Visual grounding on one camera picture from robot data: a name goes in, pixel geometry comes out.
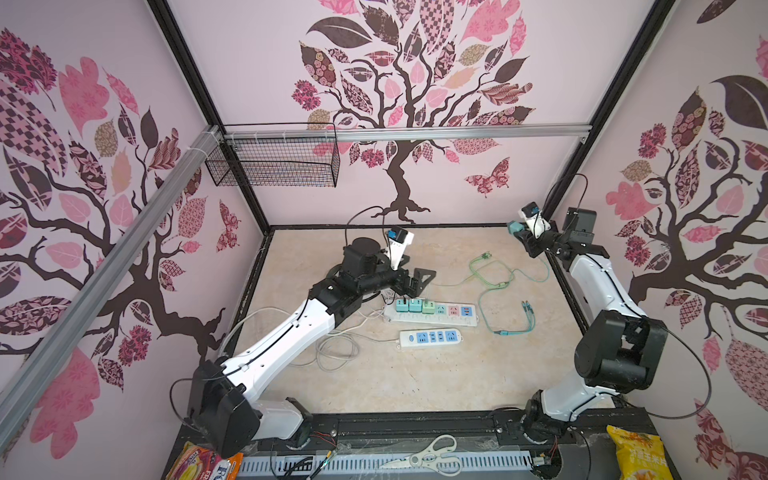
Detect black mounting rail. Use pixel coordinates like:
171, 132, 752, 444
176, 407, 655, 451

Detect white handled scissors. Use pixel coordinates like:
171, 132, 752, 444
380, 434, 463, 477

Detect teal charger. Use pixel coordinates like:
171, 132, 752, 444
507, 221, 525, 235

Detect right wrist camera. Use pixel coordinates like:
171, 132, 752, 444
519, 202, 551, 238

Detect white power strip cable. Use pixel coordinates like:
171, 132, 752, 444
221, 305, 402, 373

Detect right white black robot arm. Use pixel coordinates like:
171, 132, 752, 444
514, 202, 667, 443

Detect aluminium frame bar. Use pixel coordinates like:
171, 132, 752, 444
0, 122, 593, 451

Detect teal usb cable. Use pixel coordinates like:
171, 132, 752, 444
476, 230, 552, 337

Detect teal charger plug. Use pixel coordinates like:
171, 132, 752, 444
408, 298, 423, 313
395, 298, 410, 313

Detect red yellow snack packet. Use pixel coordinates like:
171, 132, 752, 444
164, 441, 244, 480

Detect small blue-socket power strip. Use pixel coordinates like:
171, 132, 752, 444
398, 328, 463, 348

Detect black wire basket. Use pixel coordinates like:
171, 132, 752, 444
205, 121, 341, 188

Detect long multicolour power strip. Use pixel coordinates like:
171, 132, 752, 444
383, 298, 478, 327

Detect white slotted cable duct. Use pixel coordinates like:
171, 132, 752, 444
237, 451, 533, 479

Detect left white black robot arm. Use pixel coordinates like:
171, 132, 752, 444
188, 227, 436, 458

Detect yellow snack bag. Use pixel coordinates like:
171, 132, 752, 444
606, 425, 673, 480

